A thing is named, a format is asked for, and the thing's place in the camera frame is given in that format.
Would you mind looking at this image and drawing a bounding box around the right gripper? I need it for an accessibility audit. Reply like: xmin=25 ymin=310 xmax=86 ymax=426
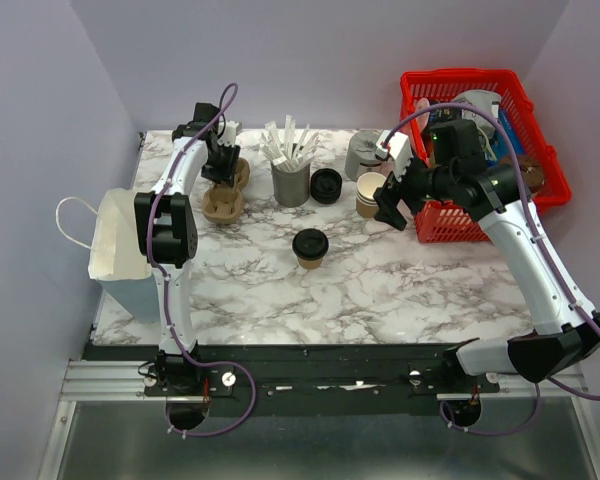
xmin=372 ymin=148 xmax=456 ymax=231

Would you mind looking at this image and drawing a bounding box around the brown cardboard cup carrier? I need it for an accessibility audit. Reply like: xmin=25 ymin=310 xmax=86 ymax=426
xmin=201 ymin=185 xmax=244 ymax=225

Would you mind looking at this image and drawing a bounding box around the black coffee cup lid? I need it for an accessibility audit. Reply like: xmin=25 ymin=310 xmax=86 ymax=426
xmin=292 ymin=228 xmax=329 ymax=261

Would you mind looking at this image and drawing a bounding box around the brown paper coffee cup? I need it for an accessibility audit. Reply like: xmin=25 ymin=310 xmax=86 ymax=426
xmin=297 ymin=256 xmax=323 ymax=270

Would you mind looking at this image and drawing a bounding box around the blue paper bag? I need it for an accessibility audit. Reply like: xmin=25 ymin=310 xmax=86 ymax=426
xmin=88 ymin=188 xmax=160 ymax=323

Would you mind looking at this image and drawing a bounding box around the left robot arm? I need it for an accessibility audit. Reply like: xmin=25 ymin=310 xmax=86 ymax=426
xmin=134 ymin=103 xmax=240 ymax=395

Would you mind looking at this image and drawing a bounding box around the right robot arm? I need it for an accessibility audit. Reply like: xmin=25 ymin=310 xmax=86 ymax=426
xmin=374 ymin=119 xmax=600 ymax=392

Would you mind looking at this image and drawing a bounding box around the stack of paper cups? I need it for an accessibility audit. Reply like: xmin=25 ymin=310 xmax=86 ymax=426
xmin=356 ymin=172 xmax=386 ymax=218

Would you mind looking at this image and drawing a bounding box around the grey wrapped paper roll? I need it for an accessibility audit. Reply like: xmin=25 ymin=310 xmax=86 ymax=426
xmin=344 ymin=130 xmax=382 ymax=181

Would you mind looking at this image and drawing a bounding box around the stack of black lids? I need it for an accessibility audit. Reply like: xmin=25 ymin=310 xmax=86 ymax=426
xmin=310 ymin=168 xmax=343 ymax=205

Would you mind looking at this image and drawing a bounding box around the black instant noodle cup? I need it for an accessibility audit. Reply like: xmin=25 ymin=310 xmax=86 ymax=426
xmin=414 ymin=98 xmax=463 ymax=136

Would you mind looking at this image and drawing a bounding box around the red plastic basket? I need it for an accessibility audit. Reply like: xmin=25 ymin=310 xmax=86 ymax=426
xmin=397 ymin=68 xmax=573 ymax=244

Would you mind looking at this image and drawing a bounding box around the blue box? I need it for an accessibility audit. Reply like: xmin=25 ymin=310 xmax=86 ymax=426
xmin=494 ymin=107 xmax=526 ymax=158

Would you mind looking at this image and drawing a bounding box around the grey foil snack bag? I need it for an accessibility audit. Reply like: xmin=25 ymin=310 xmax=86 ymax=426
xmin=452 ymin=89 xmax=502 ymax=149

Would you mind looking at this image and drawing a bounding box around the brown lidded dessert cup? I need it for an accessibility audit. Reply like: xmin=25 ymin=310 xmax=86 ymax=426
xmin=517 ymin=154 xmax=546 ymax=196

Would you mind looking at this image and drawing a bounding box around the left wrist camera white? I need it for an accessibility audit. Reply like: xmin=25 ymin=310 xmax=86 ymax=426
xmin=218 ymin=120 xmax=242 ymax=145

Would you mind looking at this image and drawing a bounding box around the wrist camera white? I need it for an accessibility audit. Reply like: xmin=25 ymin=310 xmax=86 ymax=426
xmin=374 ymin=130 xmax=413 ymax=181
xmin=218 ymin=120 xmax=242 ymax=145

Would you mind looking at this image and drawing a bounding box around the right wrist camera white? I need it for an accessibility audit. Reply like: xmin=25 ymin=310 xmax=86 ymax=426
xmin=374 ymin=130 xmax=413 ymax=181

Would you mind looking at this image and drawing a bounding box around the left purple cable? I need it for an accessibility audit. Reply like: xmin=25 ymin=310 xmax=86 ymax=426
xmin=145 ymin=82 xmax=257 ymax=439

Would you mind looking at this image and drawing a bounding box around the purple cable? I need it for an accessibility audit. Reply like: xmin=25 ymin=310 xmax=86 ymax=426
xmin=382 ymin=102 xmax=600 ymax=438
xmin=145 ymin=82 xmax=257 ymax=439

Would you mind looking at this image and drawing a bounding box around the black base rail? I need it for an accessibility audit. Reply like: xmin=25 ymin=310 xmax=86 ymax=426
xmin=83 ymin=343 xmax=500 ymax=417

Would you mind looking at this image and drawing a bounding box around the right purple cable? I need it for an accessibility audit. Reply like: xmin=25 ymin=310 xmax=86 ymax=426
xmin=382 ymin=102 xmax=600 ymax=438

